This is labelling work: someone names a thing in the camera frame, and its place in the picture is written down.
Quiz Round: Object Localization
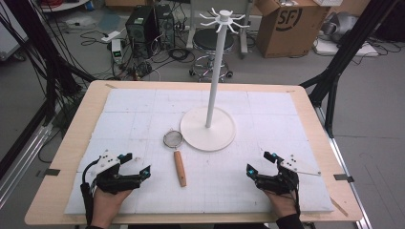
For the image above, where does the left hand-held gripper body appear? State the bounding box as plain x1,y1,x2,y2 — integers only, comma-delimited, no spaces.
90,150,142,196

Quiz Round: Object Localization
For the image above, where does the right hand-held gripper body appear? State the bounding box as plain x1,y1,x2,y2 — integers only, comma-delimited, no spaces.
255,154,322,196

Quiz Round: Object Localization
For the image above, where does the wooden handled mesh strainer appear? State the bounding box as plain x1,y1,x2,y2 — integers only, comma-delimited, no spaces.
162,130,188,188

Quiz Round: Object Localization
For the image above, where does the white hook rack stand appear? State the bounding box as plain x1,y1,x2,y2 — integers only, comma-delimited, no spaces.
180,9,251,153

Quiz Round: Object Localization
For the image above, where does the person's right hand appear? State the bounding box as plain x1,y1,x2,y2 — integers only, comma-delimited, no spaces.
264,190,299,219

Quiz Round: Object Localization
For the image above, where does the person's left hand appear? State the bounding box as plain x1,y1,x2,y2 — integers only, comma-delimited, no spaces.
92,189,133,228

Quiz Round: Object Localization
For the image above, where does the white foam mat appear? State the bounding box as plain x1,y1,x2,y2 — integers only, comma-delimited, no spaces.
65,88,334,215

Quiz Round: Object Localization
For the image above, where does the black tape strip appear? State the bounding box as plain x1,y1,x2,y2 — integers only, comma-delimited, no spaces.
35,168,61,178
333,174,355,183

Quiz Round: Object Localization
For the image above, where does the white device green display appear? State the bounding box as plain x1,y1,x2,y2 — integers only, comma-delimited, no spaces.
111,38,124,65

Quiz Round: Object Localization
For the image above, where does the black metal stand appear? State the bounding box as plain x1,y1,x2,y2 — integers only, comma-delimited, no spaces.
299,0,399,138
0,0,96,126

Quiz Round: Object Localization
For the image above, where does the white power strip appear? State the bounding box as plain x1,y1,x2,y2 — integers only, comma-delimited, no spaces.
100,31,121,44

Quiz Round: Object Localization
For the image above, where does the brown cardboard box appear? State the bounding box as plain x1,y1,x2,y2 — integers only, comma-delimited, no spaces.
256,0,330,59

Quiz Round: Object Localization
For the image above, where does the large black computer tower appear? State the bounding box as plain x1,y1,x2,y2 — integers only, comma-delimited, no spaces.
125,6,157,59

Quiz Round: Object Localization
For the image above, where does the black round stool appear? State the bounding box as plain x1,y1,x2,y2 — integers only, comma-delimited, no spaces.
189,28,235,82

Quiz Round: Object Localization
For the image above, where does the slim black computer tower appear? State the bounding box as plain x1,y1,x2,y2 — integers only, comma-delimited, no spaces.
155,3,176,50

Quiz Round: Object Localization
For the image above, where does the grey plastic wrapped bundle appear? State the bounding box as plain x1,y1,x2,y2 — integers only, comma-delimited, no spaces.
321,12,359,43

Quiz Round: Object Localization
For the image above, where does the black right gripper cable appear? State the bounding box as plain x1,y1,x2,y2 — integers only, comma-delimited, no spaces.
293,185,302,218

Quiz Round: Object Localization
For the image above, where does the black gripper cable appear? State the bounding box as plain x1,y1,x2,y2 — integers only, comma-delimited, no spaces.
80,157,102,226
293,185,302,218

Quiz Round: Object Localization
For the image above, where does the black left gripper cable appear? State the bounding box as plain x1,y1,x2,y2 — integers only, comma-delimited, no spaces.
80,157,102,226

